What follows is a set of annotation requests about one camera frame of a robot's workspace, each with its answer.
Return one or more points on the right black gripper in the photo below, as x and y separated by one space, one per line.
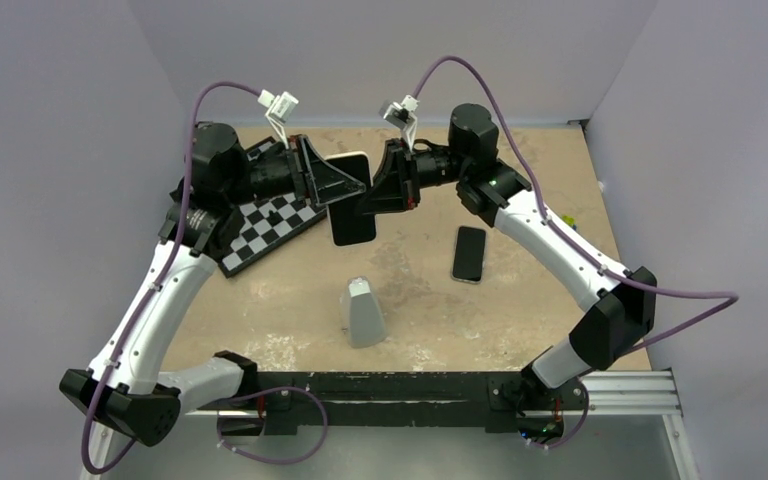
396 184

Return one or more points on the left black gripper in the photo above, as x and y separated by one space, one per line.
327 182

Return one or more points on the white phone case with phone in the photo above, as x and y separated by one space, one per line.
347 226

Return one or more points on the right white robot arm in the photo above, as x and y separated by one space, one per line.
618 304

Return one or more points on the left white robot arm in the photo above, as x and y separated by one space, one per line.
124 389

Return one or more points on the black white chessboard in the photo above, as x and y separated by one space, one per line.
238 234

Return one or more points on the black smartphone on table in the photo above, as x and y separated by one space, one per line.
469 254

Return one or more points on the grey tapered block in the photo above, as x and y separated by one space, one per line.
363 321

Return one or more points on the colourful toy car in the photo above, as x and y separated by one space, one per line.
570 222

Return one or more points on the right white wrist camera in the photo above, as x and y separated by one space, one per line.
402 115

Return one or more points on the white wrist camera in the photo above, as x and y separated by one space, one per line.
278 109
402 115

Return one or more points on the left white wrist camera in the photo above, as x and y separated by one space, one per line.
278 109

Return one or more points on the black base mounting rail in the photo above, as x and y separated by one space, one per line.
495 401

